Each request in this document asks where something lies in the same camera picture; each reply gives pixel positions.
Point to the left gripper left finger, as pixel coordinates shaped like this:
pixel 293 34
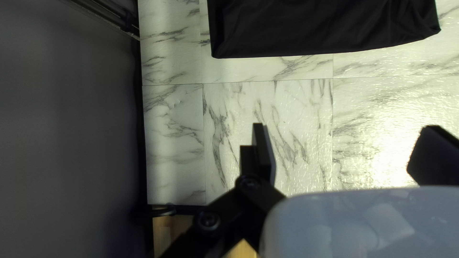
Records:
pixel 251 193

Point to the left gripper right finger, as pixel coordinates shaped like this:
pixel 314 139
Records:
pixel 437 157

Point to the black t-shirt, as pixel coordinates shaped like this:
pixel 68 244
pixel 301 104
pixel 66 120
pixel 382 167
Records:
pixel 315 25

